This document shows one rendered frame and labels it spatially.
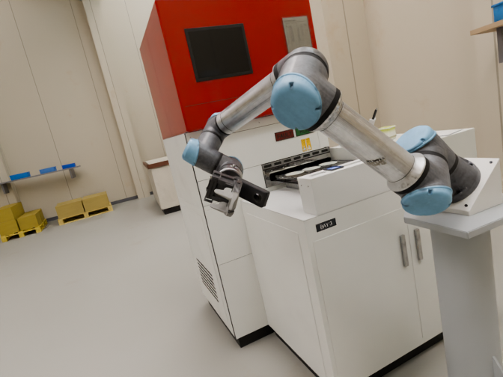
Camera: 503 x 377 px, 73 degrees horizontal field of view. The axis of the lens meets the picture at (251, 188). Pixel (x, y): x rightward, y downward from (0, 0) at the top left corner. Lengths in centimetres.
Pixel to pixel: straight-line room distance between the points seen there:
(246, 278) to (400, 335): 78
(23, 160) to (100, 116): 198
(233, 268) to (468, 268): 111
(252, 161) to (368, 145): 104
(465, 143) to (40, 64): 886
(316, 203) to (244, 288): 83
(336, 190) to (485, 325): 61
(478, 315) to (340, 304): 45
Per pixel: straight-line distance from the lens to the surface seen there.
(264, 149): 183
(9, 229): 829
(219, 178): 85
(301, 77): 76
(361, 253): 143
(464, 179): 112
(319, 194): 126
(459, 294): 125
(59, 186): 930
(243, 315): 198
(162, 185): 602
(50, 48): 956
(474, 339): 134
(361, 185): 138
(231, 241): 181
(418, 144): 101
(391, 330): 167
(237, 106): 102
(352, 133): 82
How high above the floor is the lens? 119
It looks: 10 degrees down
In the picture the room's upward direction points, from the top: 12 degrees counter-clockwise
